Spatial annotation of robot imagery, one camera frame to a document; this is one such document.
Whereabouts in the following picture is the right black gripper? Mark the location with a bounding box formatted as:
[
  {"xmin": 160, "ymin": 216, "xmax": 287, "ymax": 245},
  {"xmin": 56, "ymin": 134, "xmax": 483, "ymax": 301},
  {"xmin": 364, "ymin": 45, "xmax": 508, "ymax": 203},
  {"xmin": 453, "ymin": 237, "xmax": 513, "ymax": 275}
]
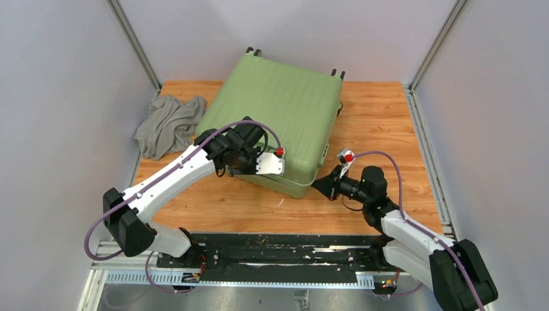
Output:
[{"xmin": 310, "ymin": 165, "xmax": 370, "ymax": 205}]

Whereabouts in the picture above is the green suitcase blue lining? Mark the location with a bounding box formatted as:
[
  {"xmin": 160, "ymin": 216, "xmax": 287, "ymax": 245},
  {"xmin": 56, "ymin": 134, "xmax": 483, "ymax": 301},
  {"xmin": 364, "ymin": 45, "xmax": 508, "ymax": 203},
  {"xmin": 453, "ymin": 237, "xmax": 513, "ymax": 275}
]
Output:
[{"xmin": 196, "ymin": 54, "xmax": 342, "ymax": 199}]

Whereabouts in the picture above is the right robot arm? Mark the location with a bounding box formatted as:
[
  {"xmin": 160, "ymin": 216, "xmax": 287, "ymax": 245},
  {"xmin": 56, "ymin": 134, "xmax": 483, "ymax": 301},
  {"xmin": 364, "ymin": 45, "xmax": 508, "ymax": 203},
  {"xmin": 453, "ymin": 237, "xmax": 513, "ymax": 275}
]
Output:
[{"xmin": 312, "ymin": 165, "xmax": 499, "ymax": 310}]

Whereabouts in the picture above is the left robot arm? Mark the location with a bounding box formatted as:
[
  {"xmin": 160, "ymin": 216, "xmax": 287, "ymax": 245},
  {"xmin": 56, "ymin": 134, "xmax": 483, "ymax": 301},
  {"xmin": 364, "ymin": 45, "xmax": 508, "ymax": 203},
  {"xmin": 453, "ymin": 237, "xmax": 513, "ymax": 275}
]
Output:
[{"xmin": 96, "ymin": 117, "xmax": 276, "ymax": 268}]

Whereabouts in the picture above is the crumpled grey-green cloth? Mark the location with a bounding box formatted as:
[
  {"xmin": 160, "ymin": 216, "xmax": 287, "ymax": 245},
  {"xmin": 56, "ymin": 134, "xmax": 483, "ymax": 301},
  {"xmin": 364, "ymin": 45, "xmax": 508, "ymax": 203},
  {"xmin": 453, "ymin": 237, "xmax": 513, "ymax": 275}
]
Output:
[{"xmin": 134, "ymin": 95, "xmax": 207, "ymax": 161}]

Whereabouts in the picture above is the green suitcase wheel middle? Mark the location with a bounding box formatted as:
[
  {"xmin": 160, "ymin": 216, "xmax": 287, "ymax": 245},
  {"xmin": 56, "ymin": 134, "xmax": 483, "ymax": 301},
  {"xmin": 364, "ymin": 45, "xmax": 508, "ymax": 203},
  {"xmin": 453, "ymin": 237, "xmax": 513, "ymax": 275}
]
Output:
[{"xmin": 245, "ymin": 47, "xmax": 262, "ymax": 58}]

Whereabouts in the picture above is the green suitcase wheel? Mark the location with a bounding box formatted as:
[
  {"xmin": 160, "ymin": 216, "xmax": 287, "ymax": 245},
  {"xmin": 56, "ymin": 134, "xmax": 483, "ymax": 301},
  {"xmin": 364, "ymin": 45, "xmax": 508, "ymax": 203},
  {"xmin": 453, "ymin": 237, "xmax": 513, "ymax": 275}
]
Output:
[
  {"xmin": 330, "ymin": 69, "xmax": 346, "ymax": 81},
  {"xmin": 245, "ymin": 47, "xmax": 262, "ymax": 58}
]

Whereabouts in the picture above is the green suitcase wheel rear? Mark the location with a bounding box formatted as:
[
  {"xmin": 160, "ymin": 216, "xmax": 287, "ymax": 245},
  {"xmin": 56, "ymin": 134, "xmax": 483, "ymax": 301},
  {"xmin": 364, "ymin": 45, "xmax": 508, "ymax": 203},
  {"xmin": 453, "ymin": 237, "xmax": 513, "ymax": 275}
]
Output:
[{"xmin": 330, "ymin": 69, "xmax": 346, "ymax": 81}]

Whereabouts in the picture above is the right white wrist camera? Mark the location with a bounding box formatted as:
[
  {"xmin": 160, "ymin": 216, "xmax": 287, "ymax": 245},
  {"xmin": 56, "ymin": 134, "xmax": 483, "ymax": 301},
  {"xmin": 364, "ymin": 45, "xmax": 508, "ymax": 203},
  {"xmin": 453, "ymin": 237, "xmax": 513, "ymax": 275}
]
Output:
[{"xmin": 337, "ymin": 148, "xmax": 355, "ymax": 178}]

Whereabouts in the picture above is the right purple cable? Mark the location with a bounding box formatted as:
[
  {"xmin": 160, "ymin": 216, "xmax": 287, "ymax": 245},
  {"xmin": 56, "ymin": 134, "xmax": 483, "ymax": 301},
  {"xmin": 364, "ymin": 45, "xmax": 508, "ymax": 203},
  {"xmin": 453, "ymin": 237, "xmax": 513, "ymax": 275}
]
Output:
[{"xmin": 342, "ymin": 151, "xmax": 487, "ymax": 311}]

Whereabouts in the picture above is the purple cable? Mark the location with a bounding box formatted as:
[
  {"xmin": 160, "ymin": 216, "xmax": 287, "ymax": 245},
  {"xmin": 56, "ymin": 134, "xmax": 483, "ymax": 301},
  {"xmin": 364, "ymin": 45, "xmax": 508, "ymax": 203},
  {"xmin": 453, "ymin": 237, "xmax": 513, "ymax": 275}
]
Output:
[
  {"xmin": 84, "ymin": 120, "xmax": 285, "ymax": 294},
  {"xmin": 342, "ymin": 151, "xmax": 487, "ymax": 311}
]

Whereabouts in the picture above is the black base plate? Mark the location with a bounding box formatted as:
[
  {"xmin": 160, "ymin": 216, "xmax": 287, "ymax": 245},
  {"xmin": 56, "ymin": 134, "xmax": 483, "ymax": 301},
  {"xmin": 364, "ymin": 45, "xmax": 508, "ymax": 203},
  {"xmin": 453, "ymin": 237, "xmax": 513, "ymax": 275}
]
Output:
[{"xmin": 153, "ymin": 233, "xmax": 397, "ymax": 284}]

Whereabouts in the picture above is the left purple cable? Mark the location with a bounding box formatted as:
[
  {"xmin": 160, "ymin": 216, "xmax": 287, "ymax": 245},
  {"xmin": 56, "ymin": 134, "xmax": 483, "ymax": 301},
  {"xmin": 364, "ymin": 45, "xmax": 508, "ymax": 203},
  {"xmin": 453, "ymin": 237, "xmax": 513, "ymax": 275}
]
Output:
[{"xmin": 84, "ymin": 120, "xmax": 285, "ymax": 294}]

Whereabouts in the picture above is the aluminium frame rail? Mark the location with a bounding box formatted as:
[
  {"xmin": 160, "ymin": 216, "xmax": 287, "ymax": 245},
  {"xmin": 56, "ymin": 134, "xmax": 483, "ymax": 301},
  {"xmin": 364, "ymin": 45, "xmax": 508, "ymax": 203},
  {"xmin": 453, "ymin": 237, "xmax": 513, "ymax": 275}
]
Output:
[{"xmin": 77, "ymin": 240, "xmax": 494, "ymax": 311}]

